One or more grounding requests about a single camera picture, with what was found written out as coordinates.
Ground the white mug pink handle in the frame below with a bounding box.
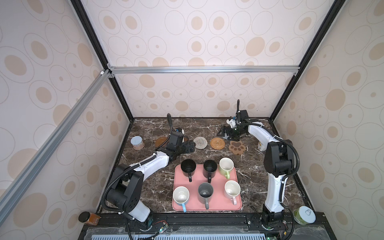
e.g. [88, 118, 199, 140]
[224, 180, 241, 205]

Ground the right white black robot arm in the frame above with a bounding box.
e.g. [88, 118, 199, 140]
[218, 117, 300, 230]

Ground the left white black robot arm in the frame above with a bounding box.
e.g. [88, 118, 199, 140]
[101, 140, 196, 223]

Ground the grey mug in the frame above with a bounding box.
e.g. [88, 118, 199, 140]
[198, 183, 214, 210]

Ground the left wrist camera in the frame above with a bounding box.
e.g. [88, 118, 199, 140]
[167, 128, 184, 149]

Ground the pink tray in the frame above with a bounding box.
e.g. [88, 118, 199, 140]
[172, 164, 242, 212]

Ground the black mug back left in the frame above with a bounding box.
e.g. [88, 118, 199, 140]
[181, 159, 197, 182]

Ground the cork paw print coaster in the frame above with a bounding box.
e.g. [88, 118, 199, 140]
[229, 141, 247, 155]

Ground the horizontal aluminium frame bar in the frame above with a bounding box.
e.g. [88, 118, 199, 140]
[103, 65, 300, 76]

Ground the grey lidded pink jar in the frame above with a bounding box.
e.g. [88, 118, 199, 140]
[131, 136, 145, 150]

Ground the diagonal aluminium frame bar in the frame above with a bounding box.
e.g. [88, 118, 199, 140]
[1, 69, 111, 225]

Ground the blue lidded white jar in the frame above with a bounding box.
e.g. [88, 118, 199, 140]
[258, 141, 268, 152]

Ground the rattan woven round coaster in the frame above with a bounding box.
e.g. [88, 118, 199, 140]
[210, 138, 226, 150]

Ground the multicolour woven round coaster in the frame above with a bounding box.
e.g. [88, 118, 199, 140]
[194, 137, 208, 150]

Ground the black mug back middle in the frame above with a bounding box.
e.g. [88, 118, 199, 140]
[203, 160, 218, 183]

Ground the green jar white lid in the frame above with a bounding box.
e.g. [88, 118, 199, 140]
[293, 206, 316, 226]

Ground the black mug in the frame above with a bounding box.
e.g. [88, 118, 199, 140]
[203, 160, 218, 183]
[181, 159, 197, 182]

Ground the white mug blue handle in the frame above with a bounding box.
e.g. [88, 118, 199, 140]
[173, 186, 190, 213]

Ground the brown wooden round coaster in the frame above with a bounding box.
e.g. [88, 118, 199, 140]
[155, 137, 167, 148]

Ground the amber spice jar black cap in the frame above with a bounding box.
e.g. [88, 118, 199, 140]
[78, 212, 101, 226]

